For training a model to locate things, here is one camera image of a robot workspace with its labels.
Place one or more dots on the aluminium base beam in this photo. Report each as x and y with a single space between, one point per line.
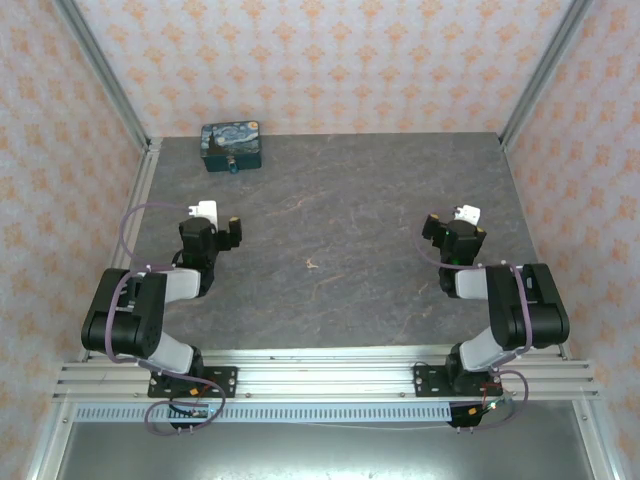
325 375

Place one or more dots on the aluminium frame post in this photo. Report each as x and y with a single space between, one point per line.
545 70
100 70

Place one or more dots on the starry night tin box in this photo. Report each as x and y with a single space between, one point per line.
230 140

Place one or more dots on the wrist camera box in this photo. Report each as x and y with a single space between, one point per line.
470 214
207 210

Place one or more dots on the black electronics board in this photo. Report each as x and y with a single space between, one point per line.
470 415
192 412

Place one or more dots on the aluminium side rail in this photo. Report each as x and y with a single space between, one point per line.
142 185

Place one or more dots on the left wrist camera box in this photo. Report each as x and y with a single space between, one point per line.
207 210

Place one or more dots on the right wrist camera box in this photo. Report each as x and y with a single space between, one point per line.
470 214

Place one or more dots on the blue padlock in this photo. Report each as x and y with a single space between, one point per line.
232 167

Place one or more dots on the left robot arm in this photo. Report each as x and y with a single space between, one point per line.
130 310

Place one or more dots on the aluminium frame leg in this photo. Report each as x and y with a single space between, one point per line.
597 445
47 445

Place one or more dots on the grey metal sheet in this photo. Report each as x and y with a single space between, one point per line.
325 455

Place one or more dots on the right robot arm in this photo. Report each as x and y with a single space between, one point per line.
525 310

